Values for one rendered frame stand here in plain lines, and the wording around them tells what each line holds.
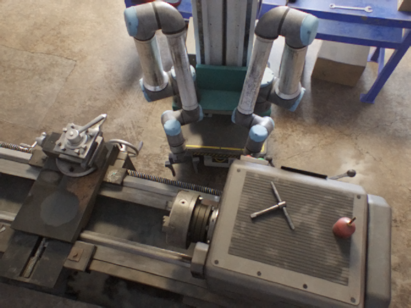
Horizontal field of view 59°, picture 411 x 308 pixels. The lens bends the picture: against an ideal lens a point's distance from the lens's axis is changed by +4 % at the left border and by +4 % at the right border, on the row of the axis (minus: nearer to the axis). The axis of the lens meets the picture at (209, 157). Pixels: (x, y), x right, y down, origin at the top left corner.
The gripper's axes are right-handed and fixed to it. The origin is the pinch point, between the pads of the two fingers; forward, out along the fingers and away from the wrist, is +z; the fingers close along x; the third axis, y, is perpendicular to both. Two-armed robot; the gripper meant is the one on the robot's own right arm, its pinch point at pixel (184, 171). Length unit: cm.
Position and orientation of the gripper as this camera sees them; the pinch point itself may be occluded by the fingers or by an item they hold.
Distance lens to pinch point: 209.8
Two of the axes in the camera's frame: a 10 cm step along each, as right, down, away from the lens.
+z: 1.6, 7.6, 6.3
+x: -9.9, 1.2, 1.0
